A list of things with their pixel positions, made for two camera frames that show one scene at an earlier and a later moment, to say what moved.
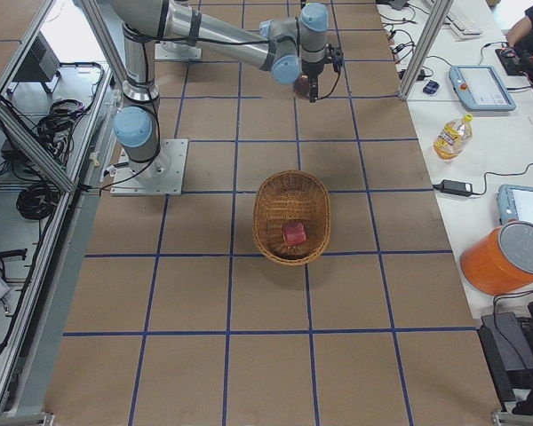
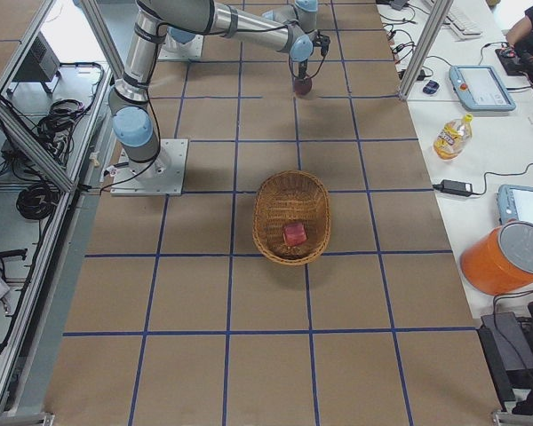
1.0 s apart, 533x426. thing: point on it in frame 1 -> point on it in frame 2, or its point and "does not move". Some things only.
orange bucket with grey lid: (503, 258) does not move
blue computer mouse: (431, 87) does not move
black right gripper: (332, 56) -> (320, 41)
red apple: (295, 232) does not move
